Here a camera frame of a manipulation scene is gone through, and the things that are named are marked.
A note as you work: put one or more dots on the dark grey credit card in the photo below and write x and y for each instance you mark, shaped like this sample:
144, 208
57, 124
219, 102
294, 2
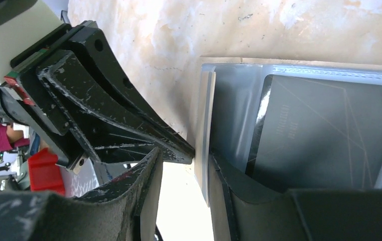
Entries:
317, 133

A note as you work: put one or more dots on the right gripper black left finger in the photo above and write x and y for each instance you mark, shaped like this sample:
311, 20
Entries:
125, 208

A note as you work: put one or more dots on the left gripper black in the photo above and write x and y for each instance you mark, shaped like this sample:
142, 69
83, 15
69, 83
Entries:
69, 87

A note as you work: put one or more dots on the beige leather card holder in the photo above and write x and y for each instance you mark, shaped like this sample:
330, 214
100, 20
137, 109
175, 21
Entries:
229, 105

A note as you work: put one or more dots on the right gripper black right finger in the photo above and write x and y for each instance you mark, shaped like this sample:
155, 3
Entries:
243, 209

